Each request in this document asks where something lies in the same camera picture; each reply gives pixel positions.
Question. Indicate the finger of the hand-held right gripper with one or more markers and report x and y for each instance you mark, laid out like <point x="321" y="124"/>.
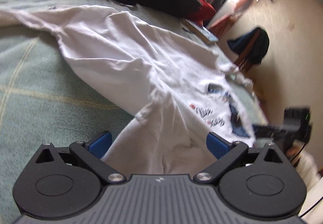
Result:
<point x="267" y="131"/>

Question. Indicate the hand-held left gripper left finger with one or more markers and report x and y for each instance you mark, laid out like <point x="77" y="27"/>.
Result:
<point x="101" y="143"/>

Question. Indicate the paperback book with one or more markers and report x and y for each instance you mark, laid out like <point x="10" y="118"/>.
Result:
<point x="201" y="32"/>

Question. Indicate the white printed t-shirt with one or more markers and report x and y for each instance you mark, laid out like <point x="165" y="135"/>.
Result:
<point x="126" y="49"/>

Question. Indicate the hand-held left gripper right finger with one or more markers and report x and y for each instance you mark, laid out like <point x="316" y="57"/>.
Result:
<point x="217" y="147"/>

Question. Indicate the dark blue garment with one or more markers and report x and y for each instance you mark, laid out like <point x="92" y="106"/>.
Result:
<point x="260" y="47"/>

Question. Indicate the wooden chair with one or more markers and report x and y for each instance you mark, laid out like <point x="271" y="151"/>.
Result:
<point x="246" y="62"/>

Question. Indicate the person's right forearm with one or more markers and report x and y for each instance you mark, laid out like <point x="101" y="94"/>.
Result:
<point x="306" y="168"/>

